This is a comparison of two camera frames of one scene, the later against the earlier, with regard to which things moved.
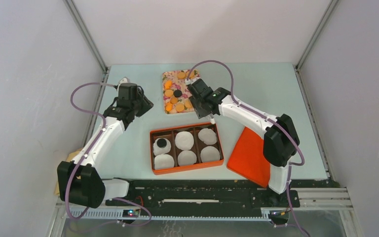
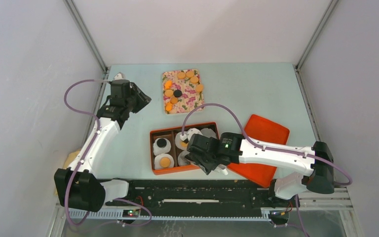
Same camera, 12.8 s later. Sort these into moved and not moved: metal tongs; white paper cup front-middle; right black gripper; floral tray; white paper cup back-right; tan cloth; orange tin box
Moved: right black gripper; metal tongs
Not moved: white paper cup back-right; floral tray; white paper cup front-middle; orange tin box; tan cloth
